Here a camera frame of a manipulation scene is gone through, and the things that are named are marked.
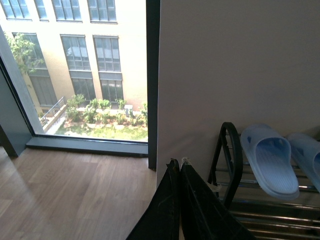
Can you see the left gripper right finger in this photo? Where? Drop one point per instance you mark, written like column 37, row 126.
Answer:
column 203, row 217

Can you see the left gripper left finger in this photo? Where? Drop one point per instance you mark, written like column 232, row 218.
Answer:
column 161, row 220

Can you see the light blue slipper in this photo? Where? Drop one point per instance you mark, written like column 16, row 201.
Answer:
column 305, row 151
column 269, row 156

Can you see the black metal shoe rack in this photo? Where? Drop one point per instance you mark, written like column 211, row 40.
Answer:
column 268, row 218

